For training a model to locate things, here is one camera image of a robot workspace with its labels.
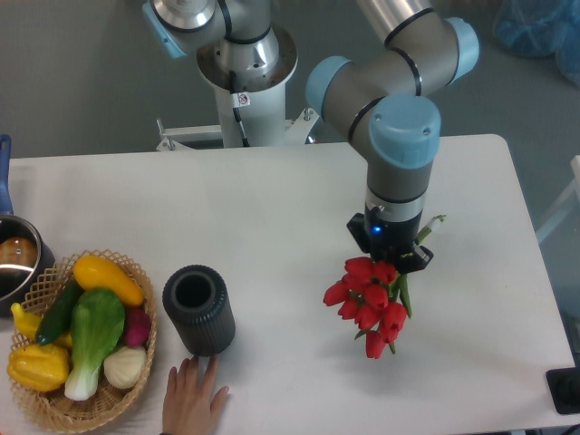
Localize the yellow bell pepper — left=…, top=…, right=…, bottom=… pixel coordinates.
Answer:
left=7, top=344, right=70, bottom=392

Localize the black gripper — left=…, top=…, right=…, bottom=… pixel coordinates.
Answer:
left=346, top=213, right=433, bottom=274

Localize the small yellow gourd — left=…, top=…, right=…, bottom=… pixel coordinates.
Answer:
left=10, top=302, right=73, bottom=349

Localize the green bok choy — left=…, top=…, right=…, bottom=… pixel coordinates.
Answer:
left=64, top=288, right=125, bottom=401

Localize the green cucumber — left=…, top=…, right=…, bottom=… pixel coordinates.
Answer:
left=35, top=278, right=83, bottom=345

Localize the blue plastic bag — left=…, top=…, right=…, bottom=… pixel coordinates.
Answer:
left=493, top=1, right=579, bottom=85

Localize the woven wicker basket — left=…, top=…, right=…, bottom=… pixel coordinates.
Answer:
left=9, top=249, right=157, bottom=434

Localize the yellow squash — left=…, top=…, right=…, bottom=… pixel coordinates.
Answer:
left=72, top=255, right=145, bottom=307

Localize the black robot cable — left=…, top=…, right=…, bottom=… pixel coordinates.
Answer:
left=227, top=70, right=251, bottom=149

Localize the bare human hand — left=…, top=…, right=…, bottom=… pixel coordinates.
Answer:
left=161, top=355, right=229, bottom=435

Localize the red radish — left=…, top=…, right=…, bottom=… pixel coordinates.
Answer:
left=121, top=307, right=151, bottom=347

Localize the dark pot with blue handle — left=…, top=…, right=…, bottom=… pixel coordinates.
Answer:
left=1, top=134, right=54, bottom=318

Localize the red tulip bouquet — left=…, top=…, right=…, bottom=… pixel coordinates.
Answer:
left=323, top=214, right=447, bottom=359

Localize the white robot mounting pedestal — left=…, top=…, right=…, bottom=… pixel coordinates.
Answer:
left=157, top=24, right=319, bottom=150

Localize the white garlic bulb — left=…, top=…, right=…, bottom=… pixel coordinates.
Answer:
left=103, top=346, right=147, bottom=390

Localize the dark ribbed cylindrical vase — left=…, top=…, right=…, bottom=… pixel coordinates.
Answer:
left=162, top=265, right=236, bottom=357

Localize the black device at table edge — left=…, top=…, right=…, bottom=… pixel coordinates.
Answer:
left=546, top=367, right=579, bottom=415

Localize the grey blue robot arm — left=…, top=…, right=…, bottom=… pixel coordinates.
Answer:
left=142, top=1, right=479, bottom=274

